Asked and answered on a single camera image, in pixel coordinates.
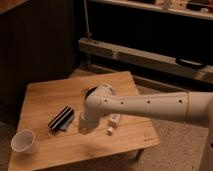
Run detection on black ceramic bowl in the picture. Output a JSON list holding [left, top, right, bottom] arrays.
[[84, 87, 97, 99]]

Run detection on white plastic cup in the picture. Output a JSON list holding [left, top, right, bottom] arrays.
[[11, 129, 38, 155]]

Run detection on black handle on shelf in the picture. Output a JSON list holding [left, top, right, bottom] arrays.
[[175, 58, 207, 70]]

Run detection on metal pole stand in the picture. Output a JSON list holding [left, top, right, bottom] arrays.
[[83, 0, 92, 41]]

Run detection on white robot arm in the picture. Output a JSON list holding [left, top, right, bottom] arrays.
[[78, 83, 213, 171]]

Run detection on black striped box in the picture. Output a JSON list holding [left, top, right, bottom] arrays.
[[48, 106, 74, 132]]

